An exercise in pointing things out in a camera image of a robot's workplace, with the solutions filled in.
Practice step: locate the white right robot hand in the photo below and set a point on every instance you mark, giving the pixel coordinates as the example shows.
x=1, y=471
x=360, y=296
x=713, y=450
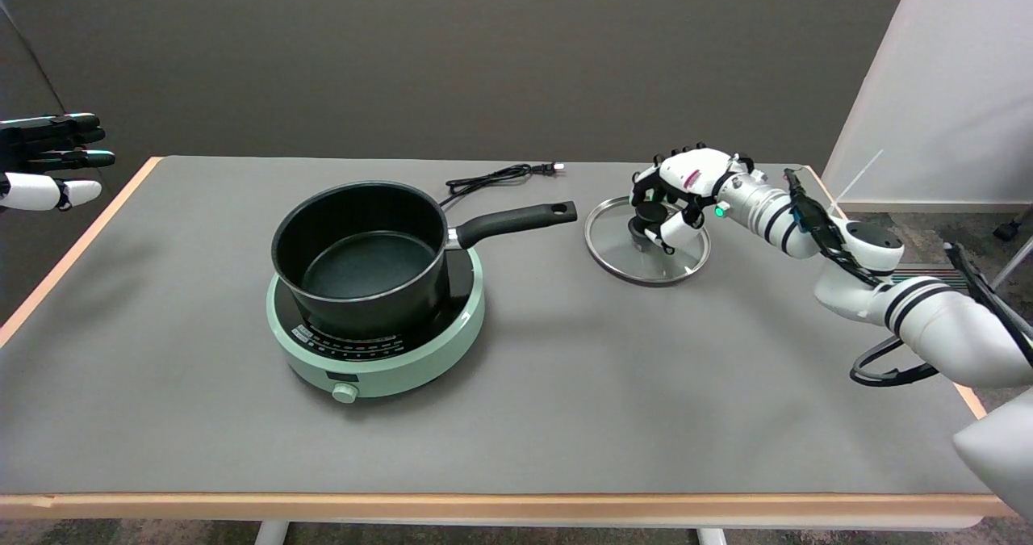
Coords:
x=698, y=169

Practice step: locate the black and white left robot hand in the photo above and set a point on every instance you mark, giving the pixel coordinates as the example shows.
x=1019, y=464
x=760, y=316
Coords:
x=36, y=191

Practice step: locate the glass pot lid black knob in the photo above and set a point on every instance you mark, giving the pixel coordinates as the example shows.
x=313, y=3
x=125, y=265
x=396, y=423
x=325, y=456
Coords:
x=629, y=260

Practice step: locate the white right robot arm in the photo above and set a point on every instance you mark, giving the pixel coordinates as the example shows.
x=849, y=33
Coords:
x=952, y=335

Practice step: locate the grey table mat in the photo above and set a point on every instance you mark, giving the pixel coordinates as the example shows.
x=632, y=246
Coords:
x=161, y=327

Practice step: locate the metal floor vent grille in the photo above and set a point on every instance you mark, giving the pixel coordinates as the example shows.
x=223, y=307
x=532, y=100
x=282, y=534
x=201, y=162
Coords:
x=928, y=270

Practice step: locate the chair base with black casters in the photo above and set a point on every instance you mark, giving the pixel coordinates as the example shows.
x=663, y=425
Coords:
x=1006, y=230

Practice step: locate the mint green induction cooker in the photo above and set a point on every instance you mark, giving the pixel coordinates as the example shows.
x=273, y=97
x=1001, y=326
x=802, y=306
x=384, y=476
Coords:
x=407, y=367

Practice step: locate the white table leg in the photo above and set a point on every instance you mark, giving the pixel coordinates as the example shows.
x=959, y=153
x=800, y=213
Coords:
x=271, y=534
x=712, y=537

